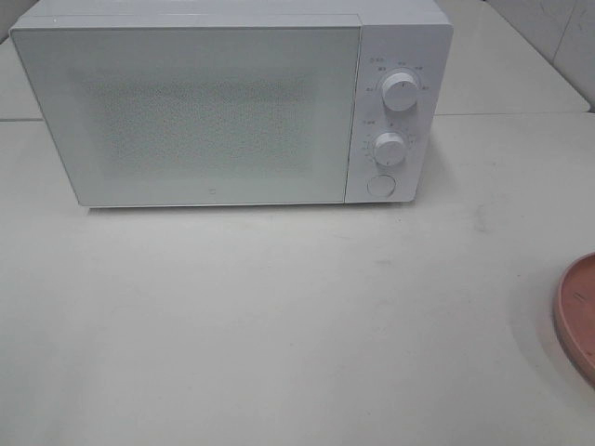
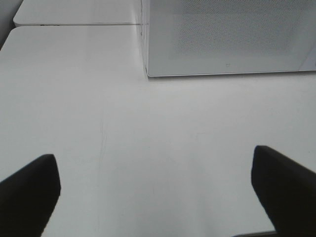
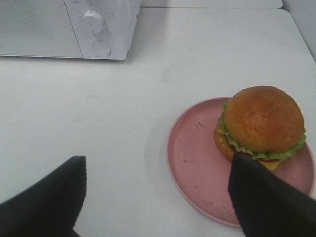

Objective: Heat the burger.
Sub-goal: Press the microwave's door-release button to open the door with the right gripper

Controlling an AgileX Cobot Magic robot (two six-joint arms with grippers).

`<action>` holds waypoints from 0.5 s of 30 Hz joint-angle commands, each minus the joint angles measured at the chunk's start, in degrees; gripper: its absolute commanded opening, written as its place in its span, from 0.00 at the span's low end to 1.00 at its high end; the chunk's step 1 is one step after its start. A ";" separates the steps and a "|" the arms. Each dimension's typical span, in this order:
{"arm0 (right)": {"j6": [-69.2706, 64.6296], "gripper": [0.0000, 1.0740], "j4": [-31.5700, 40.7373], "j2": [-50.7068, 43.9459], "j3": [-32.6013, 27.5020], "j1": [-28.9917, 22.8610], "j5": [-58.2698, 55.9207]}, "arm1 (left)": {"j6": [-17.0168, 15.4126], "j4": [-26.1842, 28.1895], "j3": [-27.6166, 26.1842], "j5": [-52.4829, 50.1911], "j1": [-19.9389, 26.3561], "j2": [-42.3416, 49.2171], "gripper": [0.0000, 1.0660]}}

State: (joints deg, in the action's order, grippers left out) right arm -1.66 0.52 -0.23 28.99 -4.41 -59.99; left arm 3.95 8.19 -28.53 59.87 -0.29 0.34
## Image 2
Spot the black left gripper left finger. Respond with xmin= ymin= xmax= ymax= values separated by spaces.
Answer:
xmin=0 ymin=154 xmax=61 ymax=237

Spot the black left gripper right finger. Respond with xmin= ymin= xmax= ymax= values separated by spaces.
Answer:
xmin=251 ymin=146 xmax=316 ymax=237

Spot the white microwave oven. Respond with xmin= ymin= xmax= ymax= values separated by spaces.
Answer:
xmin=140 ymin=0 xmax=316 ymax=78

